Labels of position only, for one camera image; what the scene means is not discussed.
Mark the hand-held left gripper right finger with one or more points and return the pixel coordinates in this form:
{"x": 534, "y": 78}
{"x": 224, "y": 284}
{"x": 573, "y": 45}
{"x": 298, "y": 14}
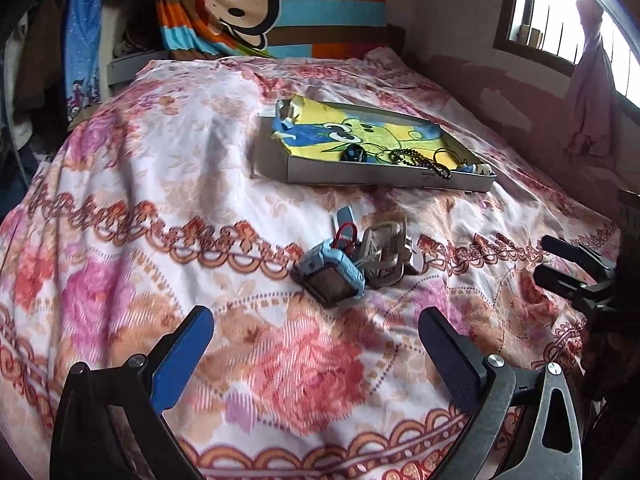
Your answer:
{"x": 447, "y": 355}

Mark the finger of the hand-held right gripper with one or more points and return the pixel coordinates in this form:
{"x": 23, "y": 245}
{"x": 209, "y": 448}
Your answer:
{"x": 570, "y": 252}
{"x": 557, "y": 280}

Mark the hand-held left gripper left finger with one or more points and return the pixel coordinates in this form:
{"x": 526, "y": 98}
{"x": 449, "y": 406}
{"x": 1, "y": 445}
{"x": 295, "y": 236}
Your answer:
{"x": 181, "y": 352}

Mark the silver hair claw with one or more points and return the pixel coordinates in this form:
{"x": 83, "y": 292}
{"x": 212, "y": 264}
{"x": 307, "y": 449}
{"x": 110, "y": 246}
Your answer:
{"x": 390, "y": 255}

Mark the blue smartwatch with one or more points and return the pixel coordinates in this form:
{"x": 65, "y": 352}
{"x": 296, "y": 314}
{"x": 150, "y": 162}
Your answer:
{"x": 330, "y": 275}

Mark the cardboard box with cartoon lining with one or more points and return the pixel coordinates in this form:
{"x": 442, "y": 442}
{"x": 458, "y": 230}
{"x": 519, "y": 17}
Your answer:
{"x": 360, "y": 140}

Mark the small blue white trinket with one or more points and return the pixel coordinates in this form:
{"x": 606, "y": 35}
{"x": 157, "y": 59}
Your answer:
{"x": 475, "y": 169}

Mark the floral bedsheet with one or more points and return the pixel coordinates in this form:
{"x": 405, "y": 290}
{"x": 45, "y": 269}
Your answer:
{"x": 200, "y": 210}

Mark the pink hanging cloth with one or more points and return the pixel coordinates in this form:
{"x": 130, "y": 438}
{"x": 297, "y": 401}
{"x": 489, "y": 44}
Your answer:
{"x": 595, "y": 90}

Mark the barred window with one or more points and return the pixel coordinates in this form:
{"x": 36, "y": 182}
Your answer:
{"x": 550, "y": 10}

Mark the wooden headboard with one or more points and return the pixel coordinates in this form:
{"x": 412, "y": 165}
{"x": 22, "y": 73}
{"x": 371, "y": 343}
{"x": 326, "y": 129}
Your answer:
{"x": 396, "y": 40}

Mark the white bedside cabinet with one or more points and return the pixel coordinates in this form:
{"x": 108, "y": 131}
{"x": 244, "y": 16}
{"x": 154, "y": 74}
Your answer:
{"x": 135, "y": 65}

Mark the hanging clothes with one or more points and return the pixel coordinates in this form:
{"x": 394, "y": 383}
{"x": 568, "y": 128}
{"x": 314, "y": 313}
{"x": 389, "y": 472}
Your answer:
{"x": 30, "y": 70}

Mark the blue dotted wardrobe curtain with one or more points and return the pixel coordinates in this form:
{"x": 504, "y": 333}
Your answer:
{"x": 82, "y": 40}

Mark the striped monkey blanket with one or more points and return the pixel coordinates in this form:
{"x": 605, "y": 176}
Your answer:
{"x": 300, "y": 5}

